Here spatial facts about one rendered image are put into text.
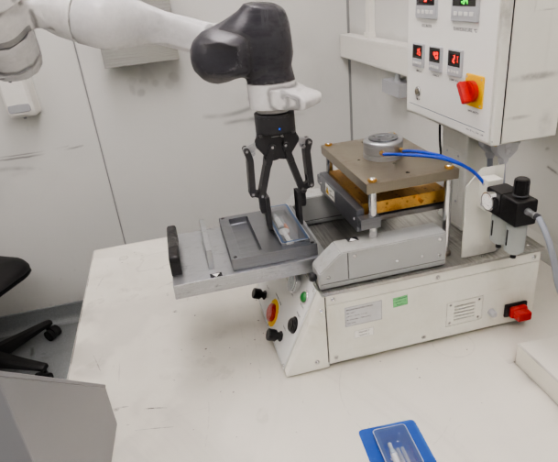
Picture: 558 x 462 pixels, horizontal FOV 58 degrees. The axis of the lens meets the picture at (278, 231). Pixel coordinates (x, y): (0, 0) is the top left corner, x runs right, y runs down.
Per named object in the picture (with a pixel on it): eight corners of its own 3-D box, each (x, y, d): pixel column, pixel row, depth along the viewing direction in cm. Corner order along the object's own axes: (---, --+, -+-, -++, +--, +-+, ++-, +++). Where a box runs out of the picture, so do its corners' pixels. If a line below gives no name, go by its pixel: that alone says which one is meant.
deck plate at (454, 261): (452, 191, 130) (452, 187, 130) (544, 250, 100) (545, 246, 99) (279, 223, 123) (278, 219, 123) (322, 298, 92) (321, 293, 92)
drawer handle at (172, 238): (179, 240, 108) (175, 224, 106) (182, 274, 95) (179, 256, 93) (169, 242, 108) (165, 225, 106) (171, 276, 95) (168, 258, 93)
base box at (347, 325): (447, 250, 138) (451, 192, 130) (542, 331, 104) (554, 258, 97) (255, 290, 129) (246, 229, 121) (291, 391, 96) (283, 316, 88)
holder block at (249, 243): (291, 214, 115) (290, 204, 114) (318, 254, 97) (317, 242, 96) (220, 227, 112) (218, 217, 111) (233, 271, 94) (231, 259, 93)
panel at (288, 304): (256, 292, 127) (280, 225, 121) (284, 370, 100) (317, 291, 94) (248, 291, 126) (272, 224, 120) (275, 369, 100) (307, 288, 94)
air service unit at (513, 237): (489, 232, 98) (497, 159, 91) (541, 268, 85) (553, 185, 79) (465, 236, 97) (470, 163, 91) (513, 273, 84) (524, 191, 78)
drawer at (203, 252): (300, 226, 117) (297, 195, 114) (329, 272, 98) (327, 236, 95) (171, 250, 113) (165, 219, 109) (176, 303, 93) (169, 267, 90)
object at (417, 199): (399, 175, 117) (399, 135, 113) (449, 211, 97) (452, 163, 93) (328, 188, 114) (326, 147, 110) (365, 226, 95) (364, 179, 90)
